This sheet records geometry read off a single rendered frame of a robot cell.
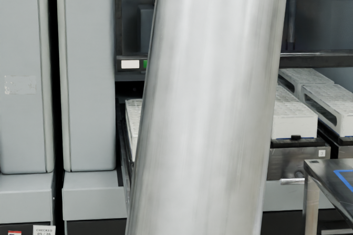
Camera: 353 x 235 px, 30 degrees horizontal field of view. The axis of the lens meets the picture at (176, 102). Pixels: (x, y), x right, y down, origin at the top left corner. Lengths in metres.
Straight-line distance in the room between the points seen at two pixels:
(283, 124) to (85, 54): 0.44
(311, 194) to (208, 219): 0.86
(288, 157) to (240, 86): 0.96
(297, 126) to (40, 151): 0.55
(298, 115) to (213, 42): 0.99
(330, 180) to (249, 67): 0.75
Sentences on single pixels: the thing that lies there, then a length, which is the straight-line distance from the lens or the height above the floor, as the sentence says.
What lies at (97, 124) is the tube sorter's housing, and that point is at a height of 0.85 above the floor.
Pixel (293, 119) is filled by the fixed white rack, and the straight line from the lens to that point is 1.43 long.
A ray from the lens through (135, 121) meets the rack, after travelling 1.38.
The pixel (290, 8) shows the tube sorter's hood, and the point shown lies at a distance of 1.42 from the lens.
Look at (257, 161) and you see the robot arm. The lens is 0.47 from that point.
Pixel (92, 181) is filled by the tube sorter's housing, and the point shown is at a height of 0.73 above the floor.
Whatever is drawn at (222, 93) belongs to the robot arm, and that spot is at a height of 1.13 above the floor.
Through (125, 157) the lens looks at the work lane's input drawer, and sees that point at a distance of 1.33.
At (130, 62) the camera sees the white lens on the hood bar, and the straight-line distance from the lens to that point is 1.36.
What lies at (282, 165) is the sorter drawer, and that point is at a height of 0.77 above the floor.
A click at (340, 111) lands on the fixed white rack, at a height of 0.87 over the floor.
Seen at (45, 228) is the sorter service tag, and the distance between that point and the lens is 1.41.
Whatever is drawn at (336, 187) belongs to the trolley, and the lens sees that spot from 1.17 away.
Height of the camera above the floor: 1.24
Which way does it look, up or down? 14 degrees down
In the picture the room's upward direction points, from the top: straight up
